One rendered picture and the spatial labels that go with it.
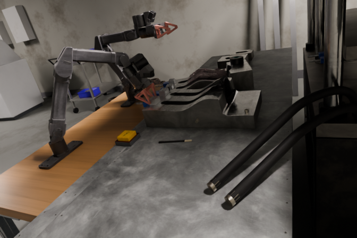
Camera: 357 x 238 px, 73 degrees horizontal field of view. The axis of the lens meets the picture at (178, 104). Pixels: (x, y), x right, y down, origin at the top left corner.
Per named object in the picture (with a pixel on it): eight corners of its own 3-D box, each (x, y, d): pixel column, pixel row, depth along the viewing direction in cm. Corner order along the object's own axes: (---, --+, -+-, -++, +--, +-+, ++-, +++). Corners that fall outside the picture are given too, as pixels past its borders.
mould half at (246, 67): (166, 102, 140) (161, 84, 136) (172, 87, 164) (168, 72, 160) (254, 88, 132) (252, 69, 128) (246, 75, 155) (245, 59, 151)
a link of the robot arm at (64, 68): (124, 51, 116) (52, 45, 100) (130, 52, 109) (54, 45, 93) (122, 77, 119) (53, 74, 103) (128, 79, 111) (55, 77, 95)
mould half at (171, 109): (146, 127, 115) (139, 101, 110) (169, 104, 136) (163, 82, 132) (255, 128, 93) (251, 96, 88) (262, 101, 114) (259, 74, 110)
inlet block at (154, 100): (134, 110, 121) (132, 100, 119) (139, 106, 125) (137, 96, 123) (156, 109, 115) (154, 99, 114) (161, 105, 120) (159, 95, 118)
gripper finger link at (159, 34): (172, 21, 125) (156, 24, 129) (167, 23, 119) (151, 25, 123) (175, 34, 128) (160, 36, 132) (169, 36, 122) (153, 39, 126)
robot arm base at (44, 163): (77, 127, 111) (67, 127, 114) (41, 153, 95) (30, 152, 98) (84, 142, 114) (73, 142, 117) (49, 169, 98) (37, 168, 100)
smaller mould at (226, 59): (218, 70, 180) (217, 61, 178) (223, 65, 192) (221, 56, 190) (245, 68, 171) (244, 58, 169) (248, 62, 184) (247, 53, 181)
